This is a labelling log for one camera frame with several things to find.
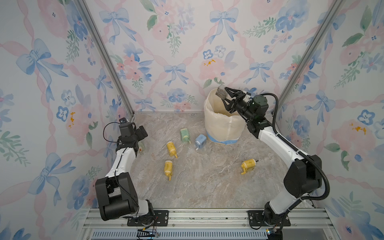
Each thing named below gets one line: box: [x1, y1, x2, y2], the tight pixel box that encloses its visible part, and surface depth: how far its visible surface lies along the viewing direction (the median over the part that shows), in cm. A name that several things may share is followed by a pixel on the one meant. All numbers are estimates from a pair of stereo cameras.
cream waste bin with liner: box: [204, 88, 247, 145], surface depth 84 cm
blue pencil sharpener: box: [195, 134, 207, 151], surface depth 98 cm
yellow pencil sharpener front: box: [164, 160, 173, 181], surface depth 85 cm
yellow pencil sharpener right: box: [241, 158, 257, 175], surface depth 87 cm
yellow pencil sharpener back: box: [166, 141, 178, 159], surface depth 94 cm
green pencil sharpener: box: [180, 128, 191, 144], surface depth 100 cm
